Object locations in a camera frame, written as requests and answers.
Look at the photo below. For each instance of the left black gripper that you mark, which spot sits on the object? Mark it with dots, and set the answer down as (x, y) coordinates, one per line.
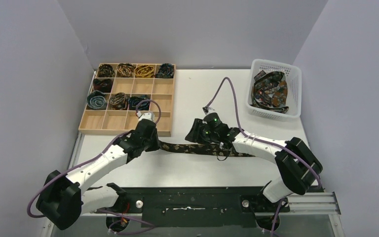
(155, 141)

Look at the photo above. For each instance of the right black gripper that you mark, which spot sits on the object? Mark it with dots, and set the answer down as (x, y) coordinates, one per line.
(194, 136)

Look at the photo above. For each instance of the black gold floral tie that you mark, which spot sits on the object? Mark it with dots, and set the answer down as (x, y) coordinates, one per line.
(200, 149)

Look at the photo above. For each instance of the wooden compartment tray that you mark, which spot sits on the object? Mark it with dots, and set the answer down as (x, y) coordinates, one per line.
(118, 91)

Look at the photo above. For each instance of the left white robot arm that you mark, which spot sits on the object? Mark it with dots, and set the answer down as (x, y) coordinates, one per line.
(66, 196)

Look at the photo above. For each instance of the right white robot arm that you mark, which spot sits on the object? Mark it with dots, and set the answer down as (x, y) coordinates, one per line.
(298, 167)

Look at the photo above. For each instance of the pile of patterned ties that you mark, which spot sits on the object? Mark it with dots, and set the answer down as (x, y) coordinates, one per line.
(270, 91)

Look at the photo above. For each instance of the teal dark rolled tie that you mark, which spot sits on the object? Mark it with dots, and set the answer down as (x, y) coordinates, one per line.
(135, 100)

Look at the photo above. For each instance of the brown patterned rolled tie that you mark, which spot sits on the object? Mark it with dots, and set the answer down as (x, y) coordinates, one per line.
(119, 101)

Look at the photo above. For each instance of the light blue rolled tie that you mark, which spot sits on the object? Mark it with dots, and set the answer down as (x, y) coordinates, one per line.
(96, 100)

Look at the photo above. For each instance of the maroon rolled tie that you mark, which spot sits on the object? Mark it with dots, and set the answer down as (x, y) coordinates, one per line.
(103, 85)

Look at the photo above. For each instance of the yellow rolled tie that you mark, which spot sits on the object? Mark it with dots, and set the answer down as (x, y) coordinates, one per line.
(144, 71)

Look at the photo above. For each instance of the dark blue rolled tie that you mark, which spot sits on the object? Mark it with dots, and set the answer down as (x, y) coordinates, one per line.
(165, 71)

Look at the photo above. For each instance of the dark rolled tie top-left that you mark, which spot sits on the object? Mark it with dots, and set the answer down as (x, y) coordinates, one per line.
(105, 71)

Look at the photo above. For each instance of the white plastic basket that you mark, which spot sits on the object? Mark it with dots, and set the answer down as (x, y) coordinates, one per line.
(294, 82)

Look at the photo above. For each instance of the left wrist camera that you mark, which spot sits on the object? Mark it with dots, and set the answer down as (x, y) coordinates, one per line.
(146, 115)

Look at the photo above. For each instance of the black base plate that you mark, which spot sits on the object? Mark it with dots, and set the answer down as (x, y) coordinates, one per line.
(189, 207)

